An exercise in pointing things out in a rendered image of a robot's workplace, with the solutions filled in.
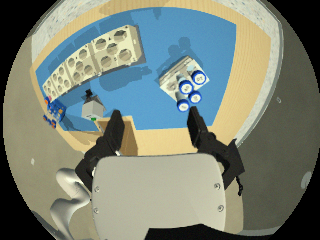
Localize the beige tube rack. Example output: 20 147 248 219
159 55 209 102

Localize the blue bench mat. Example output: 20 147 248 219
35 7 237 131

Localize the sample tube with blue cap and orange dot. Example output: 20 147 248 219
44 95 52 105

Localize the blue tube rack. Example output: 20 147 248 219
47 98 67 123

